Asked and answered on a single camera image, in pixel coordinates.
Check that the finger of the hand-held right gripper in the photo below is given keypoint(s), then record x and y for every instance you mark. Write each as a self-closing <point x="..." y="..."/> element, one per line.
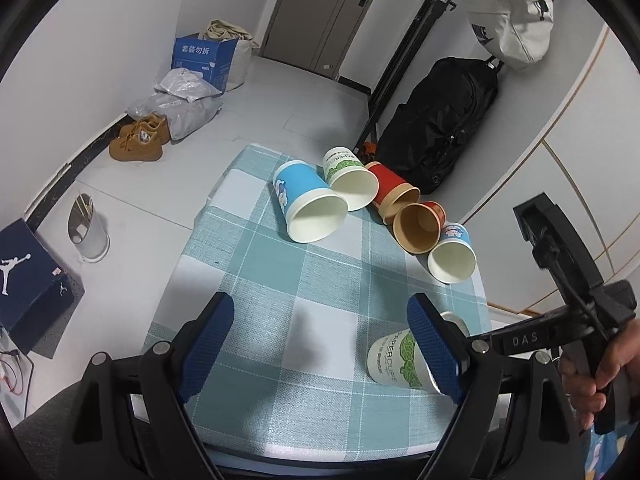
<point x="525" y="338"/>

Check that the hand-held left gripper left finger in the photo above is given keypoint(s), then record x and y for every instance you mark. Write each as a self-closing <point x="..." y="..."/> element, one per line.
<point x="207" y="345"/>

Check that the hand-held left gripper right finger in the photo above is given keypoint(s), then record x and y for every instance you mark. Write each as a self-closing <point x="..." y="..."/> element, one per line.
<point x="434" y="352"/>

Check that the green leaf print paper cup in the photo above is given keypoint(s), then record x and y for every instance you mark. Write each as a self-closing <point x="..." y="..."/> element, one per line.
<point x="347" y="180"/>
<point x="397" y="355"/>

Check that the small blue paper cup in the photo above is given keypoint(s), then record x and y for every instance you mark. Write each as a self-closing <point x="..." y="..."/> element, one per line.
<point x="452" y="257"/>

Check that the red paper cup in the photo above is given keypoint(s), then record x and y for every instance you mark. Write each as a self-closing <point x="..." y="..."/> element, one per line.
<point x="419" y="227"/>
<point x="392" y="187"/>

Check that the large blue paper cup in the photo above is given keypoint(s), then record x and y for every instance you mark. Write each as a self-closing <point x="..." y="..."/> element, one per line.
<point x="310" y="205"/>

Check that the person's right hand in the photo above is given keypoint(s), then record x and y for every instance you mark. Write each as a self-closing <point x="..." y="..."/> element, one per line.
<point x="582" y="395"/>

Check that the teal checked tablecloth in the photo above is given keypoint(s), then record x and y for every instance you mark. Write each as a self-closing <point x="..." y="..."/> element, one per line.
<point x="280" y="280"/>

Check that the white cabinet with gold trim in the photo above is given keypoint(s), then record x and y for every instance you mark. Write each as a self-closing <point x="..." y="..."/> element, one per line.
<point x="575" y="135"/>

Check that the blue printed cloth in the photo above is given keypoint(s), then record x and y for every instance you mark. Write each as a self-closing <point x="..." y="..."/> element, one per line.
<point x="612" y="455"/>

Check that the white waste bin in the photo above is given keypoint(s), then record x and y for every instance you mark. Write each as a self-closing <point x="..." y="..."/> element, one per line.
<point x="90" y="232"/>

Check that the black backpack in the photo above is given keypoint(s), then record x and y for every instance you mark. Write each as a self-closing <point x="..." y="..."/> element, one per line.
<point x="440" y="120"/>

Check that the grey cloth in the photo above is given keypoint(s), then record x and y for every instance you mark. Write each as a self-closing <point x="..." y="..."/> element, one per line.
<point x="45" y="425"/>

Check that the dark blue shoe box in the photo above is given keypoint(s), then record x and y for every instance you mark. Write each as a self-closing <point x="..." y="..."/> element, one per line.
<point x="30" y="280"/>

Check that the tan suede shoe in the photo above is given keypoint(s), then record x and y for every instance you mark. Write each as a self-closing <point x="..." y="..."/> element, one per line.
<point x="135" y="149"/>
<point x="147" y="129"/>

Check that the beige waist bag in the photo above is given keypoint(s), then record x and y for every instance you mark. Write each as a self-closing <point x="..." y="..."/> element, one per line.
<point x="505" y="20"/>

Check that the grey plastic parcel bag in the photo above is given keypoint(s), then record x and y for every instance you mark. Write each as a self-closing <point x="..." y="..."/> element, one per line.
<point x="175" y="112"/>

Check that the black tripod stand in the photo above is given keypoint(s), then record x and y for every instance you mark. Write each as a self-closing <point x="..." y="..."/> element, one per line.
<point x="400" y="60"/>

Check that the white plastic parcel bag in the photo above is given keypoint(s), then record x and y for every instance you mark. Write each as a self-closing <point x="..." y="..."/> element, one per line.
<point x="187" y="82"/>

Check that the blue cardboard box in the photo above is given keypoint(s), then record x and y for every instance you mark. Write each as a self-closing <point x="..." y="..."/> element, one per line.
<point x="205" y="57"/>

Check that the beige canvas tote bag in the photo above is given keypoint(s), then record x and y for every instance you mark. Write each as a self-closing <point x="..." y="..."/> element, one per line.
<point x="235" y="42"/>

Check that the grey door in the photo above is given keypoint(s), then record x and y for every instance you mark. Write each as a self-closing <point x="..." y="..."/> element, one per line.
<point x="320" y="10"/>

